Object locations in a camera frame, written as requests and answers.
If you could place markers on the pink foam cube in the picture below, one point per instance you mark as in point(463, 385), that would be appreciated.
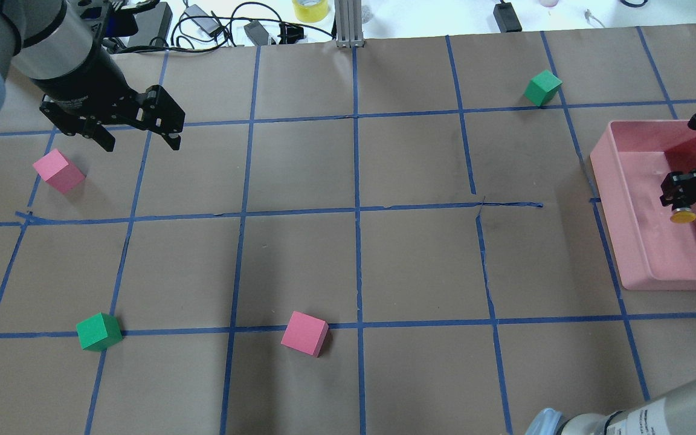
point(305, 333)
point(59, 171)

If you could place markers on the aluminium frame post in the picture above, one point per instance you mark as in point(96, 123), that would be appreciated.
point(348, 24)

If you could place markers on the pink plastic bin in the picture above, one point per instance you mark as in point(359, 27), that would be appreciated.
point(630, 161)

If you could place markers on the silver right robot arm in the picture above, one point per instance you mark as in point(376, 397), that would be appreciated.
point(670, 413)

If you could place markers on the black power adapter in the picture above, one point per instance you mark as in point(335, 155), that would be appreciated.
point(506, 18)

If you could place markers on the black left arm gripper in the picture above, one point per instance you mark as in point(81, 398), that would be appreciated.
point(90, 77)

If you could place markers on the green foam cube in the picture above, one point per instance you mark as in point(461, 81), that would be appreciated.
point(98, 332)
point(542, 88)

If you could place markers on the pink foam cube left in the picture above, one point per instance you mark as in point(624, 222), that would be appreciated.
point(59, 171)

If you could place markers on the black power brick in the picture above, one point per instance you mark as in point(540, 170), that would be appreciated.
point(153, 27)

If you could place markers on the yellow tape roll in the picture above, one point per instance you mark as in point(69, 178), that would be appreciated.
point(310, 11)

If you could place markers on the green foam cube near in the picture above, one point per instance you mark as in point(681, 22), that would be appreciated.
point(98, 332)

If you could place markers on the green foam cube far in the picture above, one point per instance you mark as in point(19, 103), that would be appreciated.
point(542, 88)

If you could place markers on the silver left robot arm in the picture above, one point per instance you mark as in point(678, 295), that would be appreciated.
point(59, 47)

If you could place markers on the yellow push button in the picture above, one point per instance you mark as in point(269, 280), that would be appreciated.
point(682, 215)

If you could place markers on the pink foam cube centre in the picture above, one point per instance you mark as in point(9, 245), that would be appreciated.
point(305, 333)

